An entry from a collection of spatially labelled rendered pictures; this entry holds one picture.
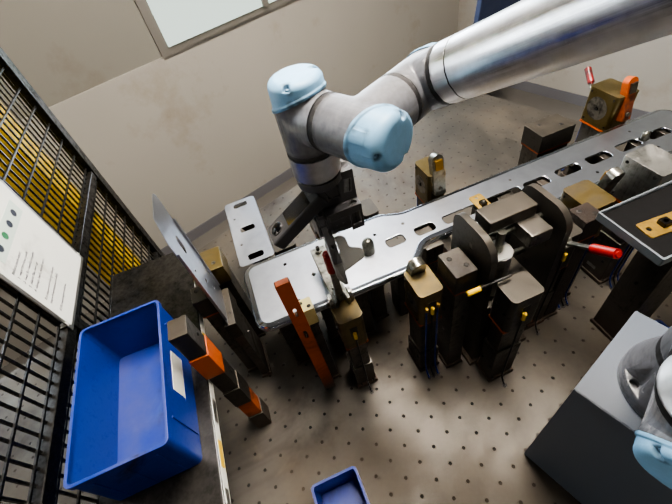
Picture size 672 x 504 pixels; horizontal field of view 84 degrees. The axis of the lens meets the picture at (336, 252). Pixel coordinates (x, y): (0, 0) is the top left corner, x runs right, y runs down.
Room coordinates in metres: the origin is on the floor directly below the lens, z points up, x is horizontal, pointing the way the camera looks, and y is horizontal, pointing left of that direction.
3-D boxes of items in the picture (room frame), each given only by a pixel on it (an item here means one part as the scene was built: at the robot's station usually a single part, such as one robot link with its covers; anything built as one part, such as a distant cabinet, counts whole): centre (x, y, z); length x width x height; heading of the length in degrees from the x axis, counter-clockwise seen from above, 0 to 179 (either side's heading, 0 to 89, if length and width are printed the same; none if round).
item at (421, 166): (0.88, -0.33, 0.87); 0.12 x 0.07 x 0.35; 10
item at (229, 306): (0.59, 0.30, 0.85); 0.12 x 0.03 x 0.30; 10
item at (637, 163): (0.58, -0.77, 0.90); 0.13 x 0.08 x 0.41; 10
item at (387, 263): (0.71, -0.44, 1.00); 1.38 x 0.22 x 0.02; 100
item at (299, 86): (0.49, -0.01, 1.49); 0.09 x 0.08 x 0.11; 37
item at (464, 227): (0.48, -0.36, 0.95); 0.18 x 0.13 x 0.49; 100
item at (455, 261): (0.45, -0.23, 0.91); 0.07 x 0.05 x 0.42; 10
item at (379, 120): (0.42, -0.08, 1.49); 0.11 x 0.11 x 0.08; 37
